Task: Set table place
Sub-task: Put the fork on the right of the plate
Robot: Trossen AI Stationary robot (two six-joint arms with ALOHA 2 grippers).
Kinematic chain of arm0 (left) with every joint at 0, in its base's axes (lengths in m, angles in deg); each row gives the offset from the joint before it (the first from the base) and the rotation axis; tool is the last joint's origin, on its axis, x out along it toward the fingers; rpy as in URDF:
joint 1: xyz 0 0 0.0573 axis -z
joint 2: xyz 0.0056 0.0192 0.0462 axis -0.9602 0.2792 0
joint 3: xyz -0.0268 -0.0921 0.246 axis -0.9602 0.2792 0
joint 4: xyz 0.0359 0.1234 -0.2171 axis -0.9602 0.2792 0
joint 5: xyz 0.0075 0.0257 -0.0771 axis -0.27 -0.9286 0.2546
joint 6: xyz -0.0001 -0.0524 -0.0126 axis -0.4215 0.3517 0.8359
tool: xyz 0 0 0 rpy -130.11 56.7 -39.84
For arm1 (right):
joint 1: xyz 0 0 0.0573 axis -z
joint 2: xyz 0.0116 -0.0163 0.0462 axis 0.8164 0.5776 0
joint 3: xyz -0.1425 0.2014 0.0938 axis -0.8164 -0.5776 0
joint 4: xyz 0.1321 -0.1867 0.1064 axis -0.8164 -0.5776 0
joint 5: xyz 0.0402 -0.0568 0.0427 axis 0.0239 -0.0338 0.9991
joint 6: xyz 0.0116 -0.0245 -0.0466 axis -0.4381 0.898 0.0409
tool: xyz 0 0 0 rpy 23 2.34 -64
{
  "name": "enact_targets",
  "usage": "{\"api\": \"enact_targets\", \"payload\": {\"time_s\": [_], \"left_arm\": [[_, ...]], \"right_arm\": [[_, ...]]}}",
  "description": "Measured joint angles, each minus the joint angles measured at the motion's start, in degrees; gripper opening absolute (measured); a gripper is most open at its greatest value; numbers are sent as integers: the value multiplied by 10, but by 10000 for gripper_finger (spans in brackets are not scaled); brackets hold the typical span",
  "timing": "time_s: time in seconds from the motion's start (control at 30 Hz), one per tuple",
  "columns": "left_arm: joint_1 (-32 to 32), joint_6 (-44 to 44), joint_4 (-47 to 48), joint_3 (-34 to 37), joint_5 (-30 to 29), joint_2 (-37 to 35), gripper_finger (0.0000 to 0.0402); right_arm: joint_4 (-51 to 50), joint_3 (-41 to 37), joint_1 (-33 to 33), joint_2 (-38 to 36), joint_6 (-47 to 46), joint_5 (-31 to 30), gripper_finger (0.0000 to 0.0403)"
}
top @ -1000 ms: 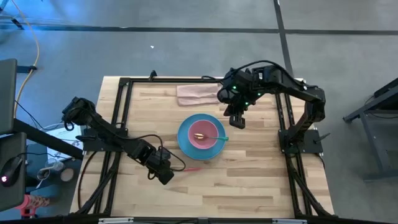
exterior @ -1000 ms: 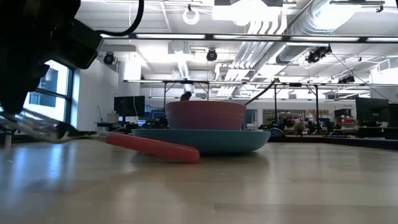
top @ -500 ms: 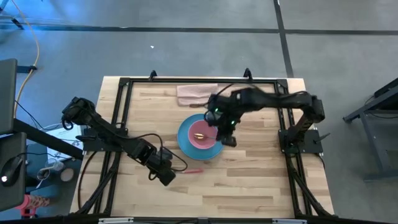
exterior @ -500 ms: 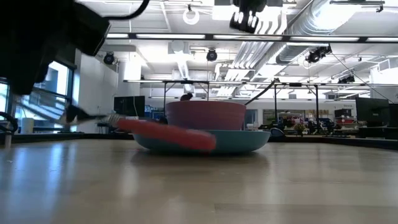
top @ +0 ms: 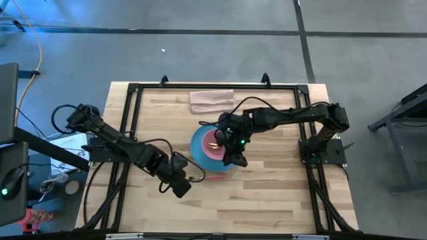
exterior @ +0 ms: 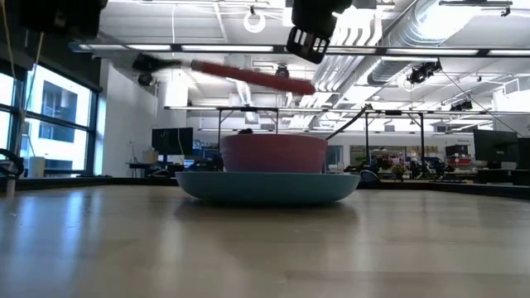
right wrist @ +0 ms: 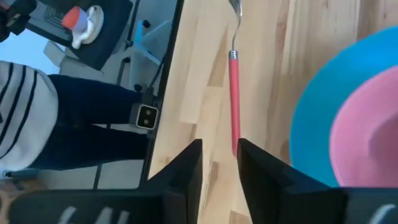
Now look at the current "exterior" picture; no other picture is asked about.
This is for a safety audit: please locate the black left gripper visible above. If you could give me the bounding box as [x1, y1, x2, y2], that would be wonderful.
[16, 0, 109, 39]

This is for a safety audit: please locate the large dark desk monitor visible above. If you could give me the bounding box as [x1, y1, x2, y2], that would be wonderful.
[473, 128, 519, 164]

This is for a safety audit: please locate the thin beige cable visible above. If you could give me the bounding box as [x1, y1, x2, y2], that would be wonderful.
[16, 31, 46, 156]

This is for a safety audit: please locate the blue plate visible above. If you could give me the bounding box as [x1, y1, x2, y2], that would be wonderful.
[174, 171, 361, 205]

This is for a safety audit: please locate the pink-handled metal utensil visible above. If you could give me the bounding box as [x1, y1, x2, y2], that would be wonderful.
[132, 52, 317, 97]

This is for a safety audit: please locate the black computer monitor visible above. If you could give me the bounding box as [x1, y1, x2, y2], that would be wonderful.
[151, 127, 195, 156]

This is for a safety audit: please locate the black ceiling-mounted camera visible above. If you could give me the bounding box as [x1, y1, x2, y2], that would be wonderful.
[406, 59, 443, 85]

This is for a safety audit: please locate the dark curved cable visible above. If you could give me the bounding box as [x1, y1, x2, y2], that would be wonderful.
[325, 104, 373, 142]

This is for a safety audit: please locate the long white light bar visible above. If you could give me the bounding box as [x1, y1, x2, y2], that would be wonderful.
[68, 41, 530, 59]

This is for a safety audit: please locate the black metal frame stand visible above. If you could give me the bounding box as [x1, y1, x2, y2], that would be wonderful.
[364, 109, 426, 175]
[216, 106, 280, 136]

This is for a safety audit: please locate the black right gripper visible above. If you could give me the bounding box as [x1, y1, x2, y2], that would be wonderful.
[285, 0, 353, 65]

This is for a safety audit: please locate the white cylindrical container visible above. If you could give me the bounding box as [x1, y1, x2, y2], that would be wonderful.
[27, 156, 46, 180]

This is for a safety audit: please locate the white ceiling ring light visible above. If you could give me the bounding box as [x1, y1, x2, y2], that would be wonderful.
[243, 9, 267, 35]

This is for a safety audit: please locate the pink bowl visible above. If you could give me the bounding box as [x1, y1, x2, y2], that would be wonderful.
[219, 132, 329, 175]

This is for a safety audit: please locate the black cable loop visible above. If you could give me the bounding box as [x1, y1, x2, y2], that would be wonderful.
[0, 147, 25, 179]

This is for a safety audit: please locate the silver ceiling air duct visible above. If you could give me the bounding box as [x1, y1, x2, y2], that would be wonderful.
[366, 0, 481, 86]

